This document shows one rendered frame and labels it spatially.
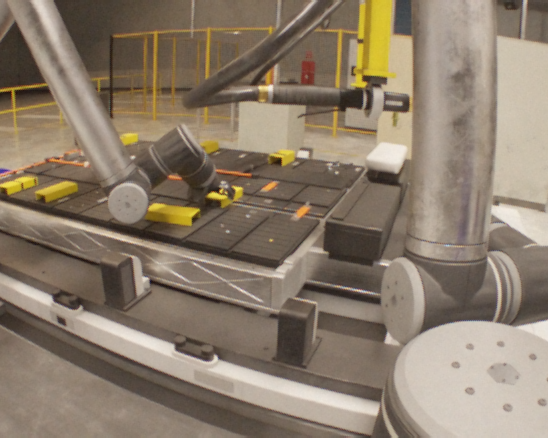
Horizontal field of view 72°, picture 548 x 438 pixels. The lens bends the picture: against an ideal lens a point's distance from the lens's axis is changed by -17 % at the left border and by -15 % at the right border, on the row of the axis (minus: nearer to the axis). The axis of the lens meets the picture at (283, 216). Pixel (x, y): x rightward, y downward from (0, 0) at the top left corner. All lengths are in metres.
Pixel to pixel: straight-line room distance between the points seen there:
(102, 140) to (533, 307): 0.93
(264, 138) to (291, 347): 5.18
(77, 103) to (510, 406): 0.99
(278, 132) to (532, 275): 5.45
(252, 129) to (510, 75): 3.49
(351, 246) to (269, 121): 4.88
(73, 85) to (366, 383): 0.93
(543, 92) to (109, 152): 5.23
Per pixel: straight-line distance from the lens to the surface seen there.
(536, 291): 0.58
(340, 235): 1.11
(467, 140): 0.47
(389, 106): 1.03
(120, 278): 1.11
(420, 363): 0.38
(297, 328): 0.89
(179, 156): 1.22
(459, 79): 0.47
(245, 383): 0.97
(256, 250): 1.15
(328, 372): 0.95
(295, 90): 0.98
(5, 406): 0.90
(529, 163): 5.79
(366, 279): 1.20
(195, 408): 1.56
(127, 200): 1.07
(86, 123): 1.06
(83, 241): 1.41
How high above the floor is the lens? 1.49
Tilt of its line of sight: 20 degrees down
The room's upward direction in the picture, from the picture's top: 3 degrees clockwise
